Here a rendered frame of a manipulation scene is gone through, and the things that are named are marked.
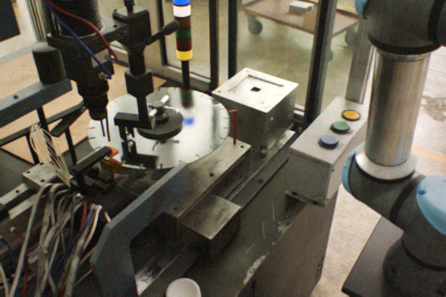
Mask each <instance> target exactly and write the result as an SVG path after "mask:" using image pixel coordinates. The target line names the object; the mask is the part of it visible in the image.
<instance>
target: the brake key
mask: <svg viewBox="0 0 446 297"><path fill-rule="evenodd" d="M320 142H321V143H322V144H323V145H326V147H335V145H337V144H338V139H337V138H336V137H334V136H332V135H323V136H322V137H321V141H320Z"/></svg>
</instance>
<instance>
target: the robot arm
mask: <svg viewBox="0 0 446 297"><path fill-rule="evenodd" d="M354 8H355V11H356V12H357V13H358V15H360V16H361V17H362V19H364V20H367V19H368V35H367V38H368V41H369V43H370V45H372V46H373V47H374V48H375V49H376V52H375V59H374V71H373V76H372V83H371V89H370V101H369V108H368V118H367V125H366V137H365V141H364V142H363V143H362V144H361V145H359V146H357V147H356V148H355V149H354V150H353V151H352V152H351V153H350V154H349V156H348V157H347V158H346V160H345V161H346V164H344V165H343V167H342V174H341V180H342V185H343V188H344V189H345V190H346V191H347V192H349V193H350V194H351V195H352V197H353V198H354V199H355V200H357V201H359V202H362V203H363V204H365V205H367V206H368V207H369V208H370V209H372V210H374V211H375V212H376V213H378V214H379V215H381V216H383V217H385V218H386V219H387V220H388V221H389V222H390V223H392V224H394V225H395V226H397V227H399V228H400V229H401V230H403V233H402V236H401V237H400V238H399V239H398V240H397V241H396V242H395V243H394V244H393V245H392V246H391V247H390V248H389V249H388V251H387V253H386V257H385V259H384V273H385V275H386V278H387V279H388V282H389V283H390V284H391V285H392V286H393V287H394V288H395V289H396V290H397V292H399V293H400V294H402V295H403V296H405V297H446V177H444V176H443V175H440V174H436V175H431V176H427V177H426V176H424V175H423V174H421V173H419V172H417V171H415V166H416V162H417V160H416V155H415V153H414V151H413V150H412V149H411V146H412V142H413V136H414V132H415V126H416V123H417V116H419V110H420V105H421V100H422V96H423V90H424V86H425V80H426V76H427V71H428V66H429V63H430V60H431V53H433V52H435V51H437V50H439V49H440V48H441V47H442V46H443V47H445V48H446V0H354Z"/></svg>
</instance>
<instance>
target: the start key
mask: <svg viewBox="0 0 446 297"><path fill-rule="evenodd" d="M333 129H334V130H335V131H338V132H346V131H348V130H349V125H348V124H347V123H345V122H342V121H336V122H334V123H333Z"/></svg>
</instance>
